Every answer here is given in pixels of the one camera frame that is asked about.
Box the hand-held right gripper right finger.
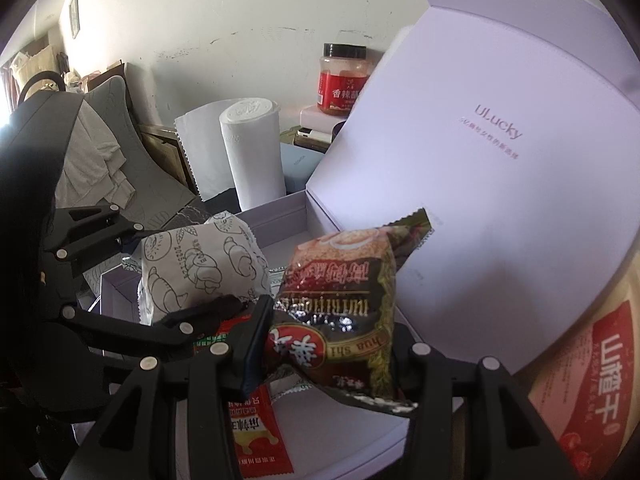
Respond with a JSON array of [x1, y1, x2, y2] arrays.
[[395, 341, 581, 480]]

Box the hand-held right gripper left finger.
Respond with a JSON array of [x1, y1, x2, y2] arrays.
[[60, 295, 276, 480]]

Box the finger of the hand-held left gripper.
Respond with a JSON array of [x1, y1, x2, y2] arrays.
[[42, 205, 152, 277], [50, 295, 244, 357]]

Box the red sauce sachet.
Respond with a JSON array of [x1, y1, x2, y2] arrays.
[[192, 312, 296, 480]]

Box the brown noodle snack packet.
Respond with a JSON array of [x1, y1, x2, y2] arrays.
[[265, 207, 437, 416]]

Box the lavender gift box with lid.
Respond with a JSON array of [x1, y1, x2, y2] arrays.
[[97, 0, 640, 480]]

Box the white crumpled cloth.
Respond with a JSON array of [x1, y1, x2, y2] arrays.
[[55, 107, 137, 209]]

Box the grey chair cushion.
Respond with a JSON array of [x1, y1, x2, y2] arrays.
[[55, 75, 207, 232]]

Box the dark patterned mat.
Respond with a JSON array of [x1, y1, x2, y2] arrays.
[[150, 204, 222, 235]]

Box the brown cardboard pieces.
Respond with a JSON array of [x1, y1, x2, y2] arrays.
[[140, 122, 199, 191]]

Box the red and white snack bag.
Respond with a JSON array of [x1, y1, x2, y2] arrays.
[[527, 280, 640, 480]]

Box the white paper towel roll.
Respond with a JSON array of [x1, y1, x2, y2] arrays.
[[174, 97, 289, 212]]

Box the light blue box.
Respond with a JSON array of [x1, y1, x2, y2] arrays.
[[279, 141, 326, 194]]

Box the white and black device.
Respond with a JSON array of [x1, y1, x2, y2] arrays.
[[295, 127, 334, 152]]

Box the small white box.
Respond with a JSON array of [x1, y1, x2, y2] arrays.
[[300, 105, 351, 134]]

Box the red jar with black lid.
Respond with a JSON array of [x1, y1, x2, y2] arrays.
[[317, 43, 371, 116]]

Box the black bag handle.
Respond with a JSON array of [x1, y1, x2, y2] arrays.
[[17, 71, 72, 111]]

